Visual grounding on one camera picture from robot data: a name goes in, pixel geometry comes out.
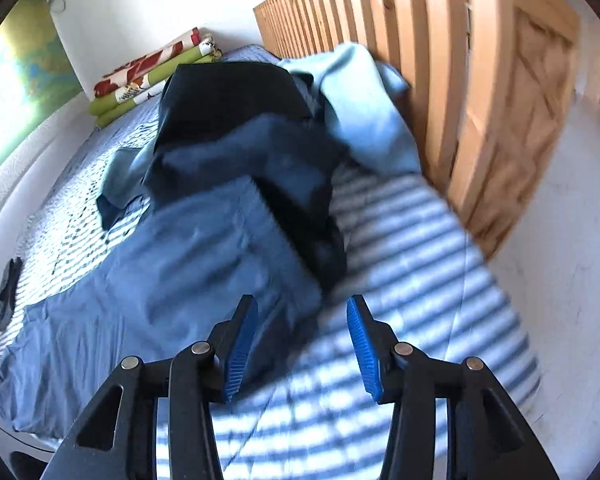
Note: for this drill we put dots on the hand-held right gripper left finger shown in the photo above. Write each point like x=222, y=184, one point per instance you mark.
x=240, y=355

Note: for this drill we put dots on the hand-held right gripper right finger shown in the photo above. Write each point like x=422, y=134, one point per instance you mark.
x=365, y=355

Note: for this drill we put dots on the navy blue jacket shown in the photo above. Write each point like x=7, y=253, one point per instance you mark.
x=155, y=285

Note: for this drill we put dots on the blue white striped quilt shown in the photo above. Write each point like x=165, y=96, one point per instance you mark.
x=405, y=240

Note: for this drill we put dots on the dark grey folded garment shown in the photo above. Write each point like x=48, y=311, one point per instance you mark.
x=7, y=300

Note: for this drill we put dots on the light blue towel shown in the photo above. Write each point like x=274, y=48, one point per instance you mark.
x=370, y=110

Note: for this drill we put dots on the black garment with yellow print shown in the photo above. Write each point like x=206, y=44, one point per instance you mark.
x=230, y=95

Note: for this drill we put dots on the green folded blanket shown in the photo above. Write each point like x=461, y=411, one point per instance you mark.
x=125, y=105

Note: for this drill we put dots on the red floral folded blanket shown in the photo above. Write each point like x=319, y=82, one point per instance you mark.
x=145, y=62

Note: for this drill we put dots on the wooden slatted bed rail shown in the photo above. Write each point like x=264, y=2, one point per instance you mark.
x=430, y=35

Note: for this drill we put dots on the landscape wall poster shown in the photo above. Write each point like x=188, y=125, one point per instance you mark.
x=35, y=70

